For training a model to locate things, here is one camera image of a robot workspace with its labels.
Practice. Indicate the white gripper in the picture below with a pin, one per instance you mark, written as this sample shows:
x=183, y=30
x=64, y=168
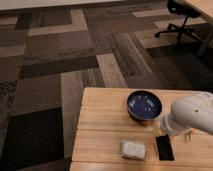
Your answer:
x=168, y=126

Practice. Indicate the wooden desk in background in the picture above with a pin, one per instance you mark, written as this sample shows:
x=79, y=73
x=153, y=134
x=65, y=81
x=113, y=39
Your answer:
x=205, y=8

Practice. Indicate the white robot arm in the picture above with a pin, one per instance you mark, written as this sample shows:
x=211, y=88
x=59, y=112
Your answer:
x=186, y=113

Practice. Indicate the dark blue ceramic bowl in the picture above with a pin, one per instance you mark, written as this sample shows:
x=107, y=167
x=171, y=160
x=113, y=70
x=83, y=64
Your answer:
x=143, y=105

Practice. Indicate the black eraser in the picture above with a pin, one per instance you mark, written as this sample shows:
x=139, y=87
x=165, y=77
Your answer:
x=164, y=148

